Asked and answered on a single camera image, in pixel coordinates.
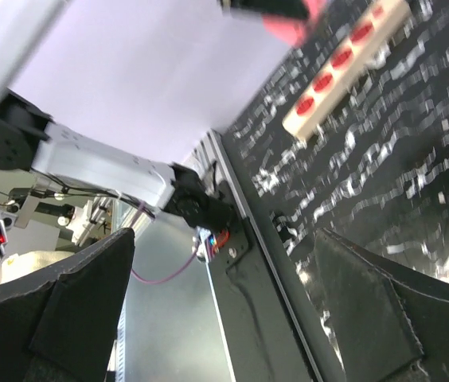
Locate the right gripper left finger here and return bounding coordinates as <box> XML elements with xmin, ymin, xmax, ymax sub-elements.
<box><xmin>0</xmin><ymin>228</ymin><xmax>135</xmax><ymax>381</ymax></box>

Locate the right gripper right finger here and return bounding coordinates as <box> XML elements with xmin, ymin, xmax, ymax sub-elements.
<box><xmin>314</xmin><ymin>228</ymin><xmax>449</xmax><ymax>381</ymax></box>

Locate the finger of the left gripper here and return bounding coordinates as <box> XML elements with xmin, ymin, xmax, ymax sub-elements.
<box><xmin>218</xmin><ymin>0</ymin><xmax>308</xmax><ymax>20</ymax></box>

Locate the pink adapter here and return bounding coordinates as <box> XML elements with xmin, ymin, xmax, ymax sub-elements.
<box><xmin>262</xmin><ymin>0</ymin><xmax>330</xmax><ymax>48</ymax></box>

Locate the beige red power strip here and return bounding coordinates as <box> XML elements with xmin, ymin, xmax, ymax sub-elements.
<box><xmin>283</xmin><ymin>0</ymin><xmax>411</xmax><ymax>140</ymax></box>

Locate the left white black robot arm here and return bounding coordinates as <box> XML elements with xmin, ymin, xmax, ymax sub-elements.
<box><xmin>0</xmin><ymin>1</ymin><xmax>238</xmax><ymax>232</ymax></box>

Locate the black marbled mat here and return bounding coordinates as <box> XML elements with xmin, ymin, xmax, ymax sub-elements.
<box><xmin>223</xmin><ymin>1</ymin><xmax>449</xmax><ymax>381</ymax></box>

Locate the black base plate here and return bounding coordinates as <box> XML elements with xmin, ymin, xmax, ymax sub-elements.
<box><xmin>209</xmin><ymin>181</ymin><xmax>321</xmax><ymax>381</ymax></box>

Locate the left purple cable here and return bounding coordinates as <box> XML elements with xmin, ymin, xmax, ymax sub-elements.
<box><xmin>131</xmin><ymin>202</ymin><xmax>201</xmax><ymax>286</ymax></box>

